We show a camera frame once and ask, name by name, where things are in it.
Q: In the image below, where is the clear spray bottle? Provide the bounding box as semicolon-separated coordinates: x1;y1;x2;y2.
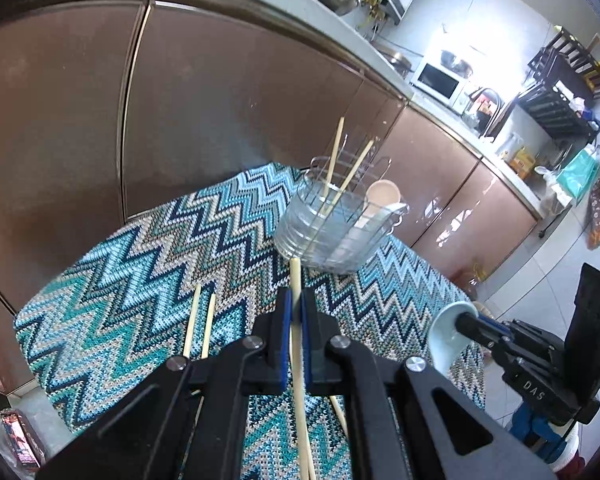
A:
497;132;519;162

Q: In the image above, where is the bronze rice cooker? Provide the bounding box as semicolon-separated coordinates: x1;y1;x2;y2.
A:
379;46;414;77

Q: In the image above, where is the white microwave oven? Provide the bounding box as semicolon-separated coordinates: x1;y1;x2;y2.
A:
410;48;469;104

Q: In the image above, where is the curved metal faucet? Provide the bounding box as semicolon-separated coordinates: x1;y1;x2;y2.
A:
467;87;504;137

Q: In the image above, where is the black dish rack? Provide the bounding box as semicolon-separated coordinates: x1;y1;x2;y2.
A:
514;25;600;162

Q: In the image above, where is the red packaging bag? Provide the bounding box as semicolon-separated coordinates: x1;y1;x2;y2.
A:
0;406;47;467

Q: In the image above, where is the clear plastic utensil holder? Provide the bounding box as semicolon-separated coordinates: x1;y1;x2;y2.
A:
273;132;410;274

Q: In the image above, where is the metal bowl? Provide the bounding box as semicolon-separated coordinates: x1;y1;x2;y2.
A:
439;49;474;76

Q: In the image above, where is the zigzag patterned woven mat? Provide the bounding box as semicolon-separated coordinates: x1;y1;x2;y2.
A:
13;162;487;480

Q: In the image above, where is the single wooden chopstick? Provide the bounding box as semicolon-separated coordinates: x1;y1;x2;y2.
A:
329;140;376;212
322;117;346;212
289;257;317;480

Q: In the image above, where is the row of wooden chopsticks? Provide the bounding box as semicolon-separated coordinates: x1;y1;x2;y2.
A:
182;282;352;439

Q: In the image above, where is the teal hanging bag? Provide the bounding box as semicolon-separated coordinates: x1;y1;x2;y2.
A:
554;144;600;207

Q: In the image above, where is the cooking oil bottle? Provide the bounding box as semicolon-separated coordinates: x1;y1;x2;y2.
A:
454;259;489;302

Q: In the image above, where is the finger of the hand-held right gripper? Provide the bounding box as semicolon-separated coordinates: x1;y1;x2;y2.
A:
472;315;519;338
457;312;512;362

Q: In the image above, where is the yellow packet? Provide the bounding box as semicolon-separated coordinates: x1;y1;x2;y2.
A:
509;147;539;177

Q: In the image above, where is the person's right hand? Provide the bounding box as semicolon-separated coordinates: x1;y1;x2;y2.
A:
509;401;566;462

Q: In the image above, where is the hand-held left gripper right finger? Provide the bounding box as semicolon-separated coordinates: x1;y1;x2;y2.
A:
300;289;557;480

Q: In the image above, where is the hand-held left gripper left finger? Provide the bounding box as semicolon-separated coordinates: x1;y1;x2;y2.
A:
35;287;294;480

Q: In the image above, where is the white ceramic spoon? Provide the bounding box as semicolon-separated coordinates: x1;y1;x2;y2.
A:
357;179;409;233
427;301;479;382

